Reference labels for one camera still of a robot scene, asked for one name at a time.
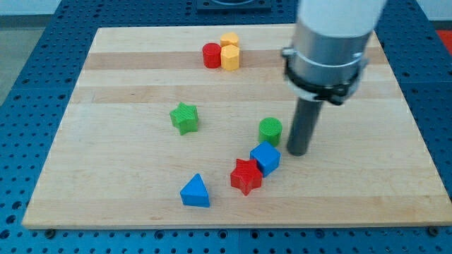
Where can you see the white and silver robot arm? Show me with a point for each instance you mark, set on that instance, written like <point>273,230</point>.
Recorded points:
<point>326,57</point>

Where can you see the green star block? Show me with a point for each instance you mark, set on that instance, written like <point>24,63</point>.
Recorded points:
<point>185,118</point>

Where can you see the red star block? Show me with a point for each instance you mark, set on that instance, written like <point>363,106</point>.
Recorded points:
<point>246,176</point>

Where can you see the green cylinder block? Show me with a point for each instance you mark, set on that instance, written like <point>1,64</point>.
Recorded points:
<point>270,130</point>

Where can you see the blue cube block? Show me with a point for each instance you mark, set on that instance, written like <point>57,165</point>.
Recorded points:
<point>267,157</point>

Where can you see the wooden board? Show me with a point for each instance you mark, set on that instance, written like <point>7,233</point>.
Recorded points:
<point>117,162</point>

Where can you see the blue triangle block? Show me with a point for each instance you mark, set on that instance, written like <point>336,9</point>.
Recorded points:
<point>195,193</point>

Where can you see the yellow hexagon block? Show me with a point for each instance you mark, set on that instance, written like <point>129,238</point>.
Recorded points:
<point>230,56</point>

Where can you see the red cylinder block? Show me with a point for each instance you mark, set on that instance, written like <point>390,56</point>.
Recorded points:
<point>211,55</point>

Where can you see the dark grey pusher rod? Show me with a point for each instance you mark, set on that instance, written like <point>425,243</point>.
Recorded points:
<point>304,122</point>

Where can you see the yellow heart block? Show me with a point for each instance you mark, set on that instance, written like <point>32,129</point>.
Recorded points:
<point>229,38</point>

